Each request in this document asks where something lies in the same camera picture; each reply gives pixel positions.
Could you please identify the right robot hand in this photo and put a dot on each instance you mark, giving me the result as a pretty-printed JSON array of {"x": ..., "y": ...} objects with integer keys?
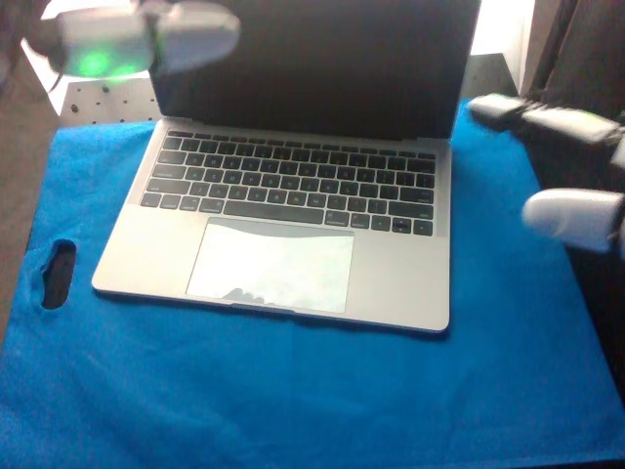
[{"x": 571, "y": 217}]

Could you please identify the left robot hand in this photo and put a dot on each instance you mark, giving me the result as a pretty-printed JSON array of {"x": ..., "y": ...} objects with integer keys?
[{"x": 200, "y": 34}]

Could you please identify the silver laptop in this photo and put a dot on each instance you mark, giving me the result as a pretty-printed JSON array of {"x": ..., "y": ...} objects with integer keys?
[{"x": 273, "y": 195}]

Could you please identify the dark curtain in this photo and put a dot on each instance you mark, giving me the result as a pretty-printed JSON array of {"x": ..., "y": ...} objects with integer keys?
[{"x": 586, "y": 44}]

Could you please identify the blue non-woven bag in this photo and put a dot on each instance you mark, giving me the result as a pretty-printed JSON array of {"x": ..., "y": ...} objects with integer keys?
[{"x": 293, "y": 391}]

